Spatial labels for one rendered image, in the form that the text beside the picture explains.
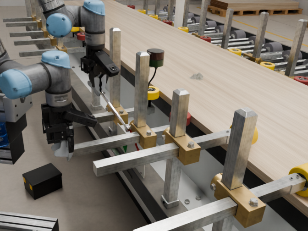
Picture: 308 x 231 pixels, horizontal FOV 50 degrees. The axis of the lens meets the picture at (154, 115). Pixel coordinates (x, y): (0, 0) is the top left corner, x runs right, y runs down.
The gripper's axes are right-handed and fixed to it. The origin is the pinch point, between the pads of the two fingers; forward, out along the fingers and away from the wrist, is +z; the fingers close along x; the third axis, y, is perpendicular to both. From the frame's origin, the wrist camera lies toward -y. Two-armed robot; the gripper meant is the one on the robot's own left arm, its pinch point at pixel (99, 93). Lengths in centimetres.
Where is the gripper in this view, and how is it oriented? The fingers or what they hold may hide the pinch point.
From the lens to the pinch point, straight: 133.6
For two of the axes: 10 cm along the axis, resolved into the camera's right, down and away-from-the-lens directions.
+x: -6.7, 3.1, -6.7
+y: -7.4, -3.5, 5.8
